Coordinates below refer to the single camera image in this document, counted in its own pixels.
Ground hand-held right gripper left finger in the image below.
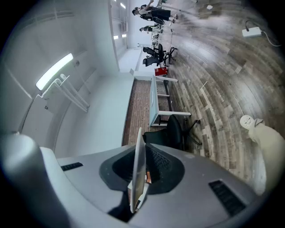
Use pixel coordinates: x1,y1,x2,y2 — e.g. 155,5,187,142
40,143,143,228

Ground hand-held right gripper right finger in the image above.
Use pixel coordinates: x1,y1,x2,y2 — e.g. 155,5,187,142
133,143,269,228

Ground white round plate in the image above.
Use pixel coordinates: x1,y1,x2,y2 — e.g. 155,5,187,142
127,127,149,214

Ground black office chair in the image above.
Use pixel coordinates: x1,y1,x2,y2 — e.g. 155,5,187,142
142,114,203,152
142,43,179,67

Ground person's beige trouser leg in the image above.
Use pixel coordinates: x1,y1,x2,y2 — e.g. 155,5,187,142
248,123,285,196

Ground person's white shoe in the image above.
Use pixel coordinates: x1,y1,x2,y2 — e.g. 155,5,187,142
240,114,257,130

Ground light blue table white legs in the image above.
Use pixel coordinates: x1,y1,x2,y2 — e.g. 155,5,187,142
148,75,192,127

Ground long ceiling light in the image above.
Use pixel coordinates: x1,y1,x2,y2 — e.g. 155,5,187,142
35,53,74,91

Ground red box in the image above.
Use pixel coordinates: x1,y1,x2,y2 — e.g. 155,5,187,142
155,66,169,77

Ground white power strip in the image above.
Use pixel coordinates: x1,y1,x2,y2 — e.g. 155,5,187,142
242,26,262,38

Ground white ceiling frame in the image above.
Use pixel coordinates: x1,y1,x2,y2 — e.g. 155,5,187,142
36,73,90,114

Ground white power strip cable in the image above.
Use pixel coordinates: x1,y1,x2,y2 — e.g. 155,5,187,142
261,30,282,47

